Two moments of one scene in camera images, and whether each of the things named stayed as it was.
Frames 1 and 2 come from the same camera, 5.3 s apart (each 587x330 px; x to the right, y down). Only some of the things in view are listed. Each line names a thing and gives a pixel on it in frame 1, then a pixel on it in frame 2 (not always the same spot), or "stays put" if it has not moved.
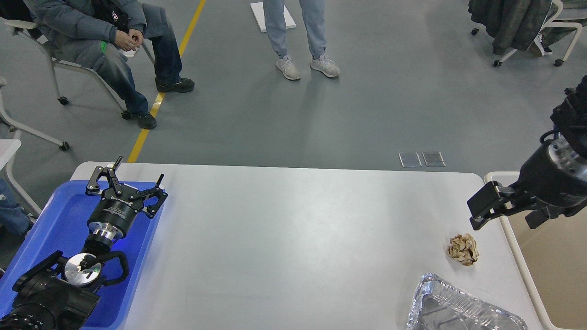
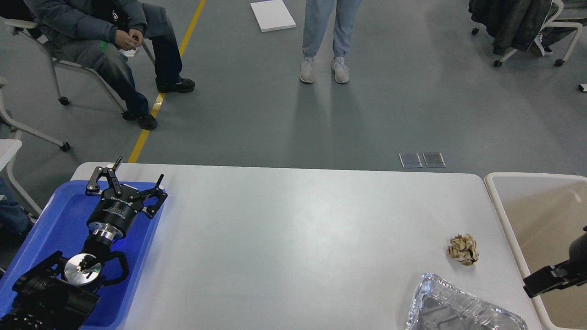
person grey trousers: x=313 y=13 -> x=318 y=17
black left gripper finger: x=154 y=191 stays put
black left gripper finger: x=93 y=188 stays put
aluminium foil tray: x=440 y=305 stays put
